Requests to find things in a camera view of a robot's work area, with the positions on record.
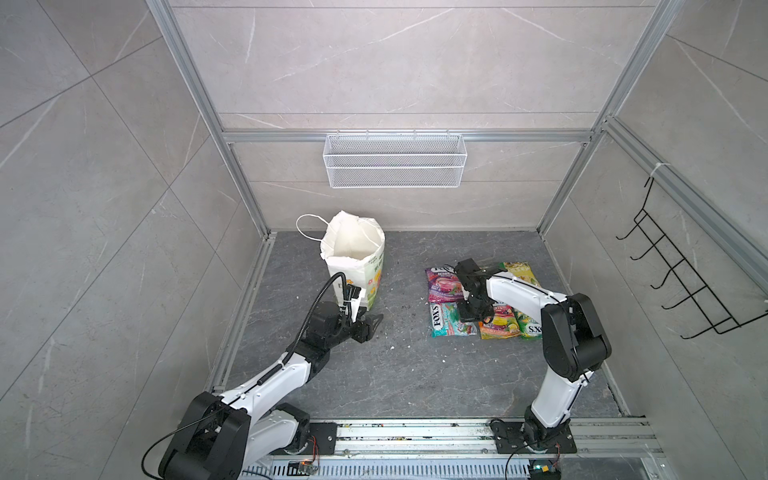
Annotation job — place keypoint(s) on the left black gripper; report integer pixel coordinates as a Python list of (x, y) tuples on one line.
[(366, 329)]

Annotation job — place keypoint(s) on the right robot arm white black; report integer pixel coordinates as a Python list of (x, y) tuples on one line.
[(574, 340)]

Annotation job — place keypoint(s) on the white floral paper bag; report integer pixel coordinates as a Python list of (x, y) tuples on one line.
[(353, 245)]

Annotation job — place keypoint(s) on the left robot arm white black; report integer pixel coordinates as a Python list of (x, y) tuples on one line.
[(220, 434)]

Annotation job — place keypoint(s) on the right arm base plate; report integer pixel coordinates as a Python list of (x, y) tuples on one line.
[(528, 436)]

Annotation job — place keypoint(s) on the white wire mesh basket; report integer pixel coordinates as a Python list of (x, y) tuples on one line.
[(379, 161)]

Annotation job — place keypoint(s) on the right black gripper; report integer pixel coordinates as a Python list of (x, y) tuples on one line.
[(465, 316)]

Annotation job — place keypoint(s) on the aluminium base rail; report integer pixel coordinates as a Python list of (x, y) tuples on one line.
[(461, 449)]

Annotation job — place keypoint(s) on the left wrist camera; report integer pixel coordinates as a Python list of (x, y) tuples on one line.
[(354, 302)]

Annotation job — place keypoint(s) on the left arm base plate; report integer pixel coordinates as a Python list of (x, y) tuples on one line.
[(314, 437)]

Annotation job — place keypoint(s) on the pink purple snack packet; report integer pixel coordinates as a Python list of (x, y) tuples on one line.
[(443, 285)]

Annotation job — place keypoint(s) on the teal snack packet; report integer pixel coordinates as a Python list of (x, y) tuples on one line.
[(445, 321)]

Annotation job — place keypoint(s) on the orange yellow snack packet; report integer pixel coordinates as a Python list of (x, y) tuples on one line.
[(502, 325)]

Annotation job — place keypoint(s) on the black wire hook rack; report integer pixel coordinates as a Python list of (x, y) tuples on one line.
[(718, 318)]

